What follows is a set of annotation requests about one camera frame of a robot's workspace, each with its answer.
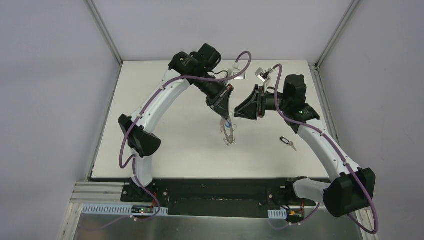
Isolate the key with blue tag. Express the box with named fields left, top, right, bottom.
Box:
left=224, top=121, right=232, bottom=128

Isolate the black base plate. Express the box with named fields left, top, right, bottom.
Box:
left=120, top=178, right=316, bottom=218

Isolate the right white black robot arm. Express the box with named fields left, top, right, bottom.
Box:
left=234, top=74, right=376, bottom=218

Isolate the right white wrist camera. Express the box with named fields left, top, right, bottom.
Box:
left=255, top=68, right=274, bottom=84

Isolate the right white cable duct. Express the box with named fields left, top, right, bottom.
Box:
left=267, top=208, right=288, bottom=220

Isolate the round metal keyring disc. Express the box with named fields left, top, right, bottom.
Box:
left=219, top=117, right=237, bottom=146

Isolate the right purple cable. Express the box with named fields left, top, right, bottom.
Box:
left=273, top=63, right=379, bottom=236

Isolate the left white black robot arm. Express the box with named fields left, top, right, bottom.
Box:
left=118, top=43, right=234, bottom=203

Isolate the key with black tag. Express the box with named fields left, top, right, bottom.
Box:
left=280, top=136, right=297, bottom=151

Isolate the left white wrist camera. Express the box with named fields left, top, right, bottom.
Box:
left=227, top=63, right=246, bottom=80

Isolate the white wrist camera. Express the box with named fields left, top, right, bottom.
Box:
left=227, top=63, right=246, bottom=80
left=255, top=68, right=274, bottom=84

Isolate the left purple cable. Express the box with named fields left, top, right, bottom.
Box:
left=118, top=51, right=253, bottom=222

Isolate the purple cable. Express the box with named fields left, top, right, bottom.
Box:
left=118, top=51, right=253, bottom=222
left=273, top=63, right=379, bottom=236

